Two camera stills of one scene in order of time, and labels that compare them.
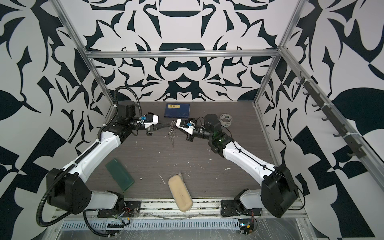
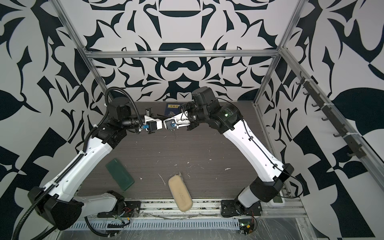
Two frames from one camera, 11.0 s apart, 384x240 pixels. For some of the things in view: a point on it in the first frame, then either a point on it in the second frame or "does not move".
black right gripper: [191, 137] → [187, 107]
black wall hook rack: [356, 150] does not move
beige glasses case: [180, 193] does not move
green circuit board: [246, 226] does not move
